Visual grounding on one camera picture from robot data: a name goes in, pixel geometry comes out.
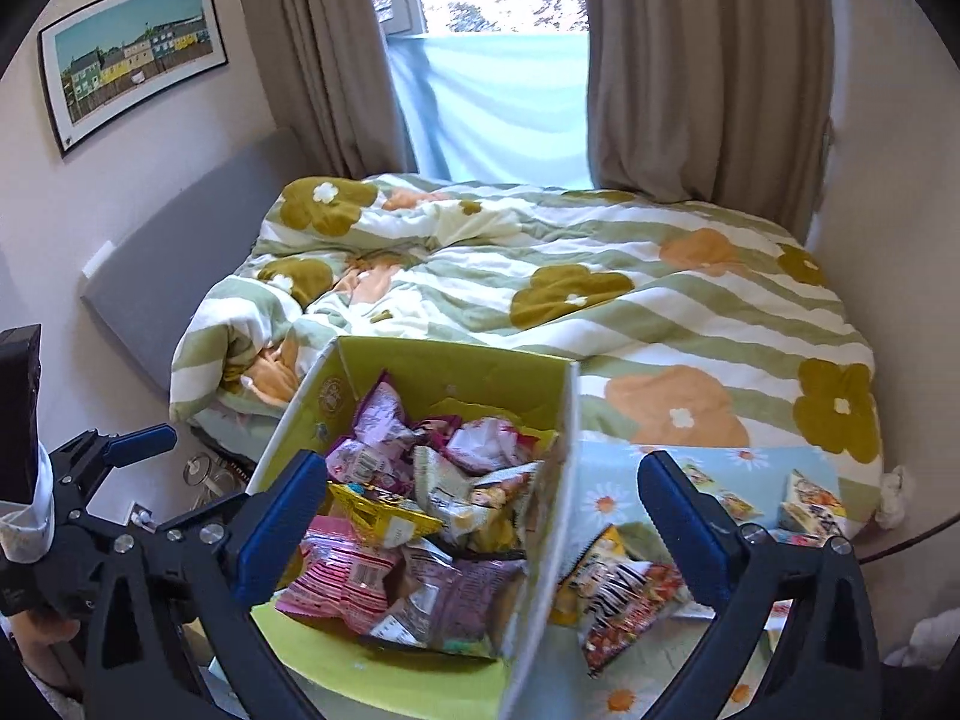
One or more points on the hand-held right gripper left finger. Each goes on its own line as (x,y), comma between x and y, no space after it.
(289,517)

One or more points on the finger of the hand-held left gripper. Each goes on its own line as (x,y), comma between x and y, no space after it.
(139,442)

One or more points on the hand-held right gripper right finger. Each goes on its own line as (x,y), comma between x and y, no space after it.
(686,532)

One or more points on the zebra striped snack bag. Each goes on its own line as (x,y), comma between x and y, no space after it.
(622,600)

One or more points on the pile of snack packets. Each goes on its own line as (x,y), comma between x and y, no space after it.
(450,592)

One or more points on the green cardboard box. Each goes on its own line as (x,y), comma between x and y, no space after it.
(465,375)

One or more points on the white cloth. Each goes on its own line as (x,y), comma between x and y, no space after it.
(26,532)

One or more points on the yellow red print packet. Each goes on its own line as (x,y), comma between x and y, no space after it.
(724,499)
(814,502)

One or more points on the glass jar with lid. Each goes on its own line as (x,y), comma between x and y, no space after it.
(206,476)

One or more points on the daisy print tablecloth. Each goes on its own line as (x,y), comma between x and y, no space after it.
(607,495)

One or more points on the grey padded headboard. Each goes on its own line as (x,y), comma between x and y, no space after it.
(187,262)

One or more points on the crumpled white tissue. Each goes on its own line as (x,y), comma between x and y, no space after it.
(896,499)

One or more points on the floral striped blanket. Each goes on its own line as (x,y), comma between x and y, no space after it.
(600,337)

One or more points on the framed houses picture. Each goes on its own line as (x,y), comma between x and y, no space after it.
(127,52)

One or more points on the beige curtain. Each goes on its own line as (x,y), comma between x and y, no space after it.
(697,90)
(322,52)

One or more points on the light blue window cloth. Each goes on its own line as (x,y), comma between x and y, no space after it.
(502,105)

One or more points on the white wall socket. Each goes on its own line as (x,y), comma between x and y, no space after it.
(97,261)

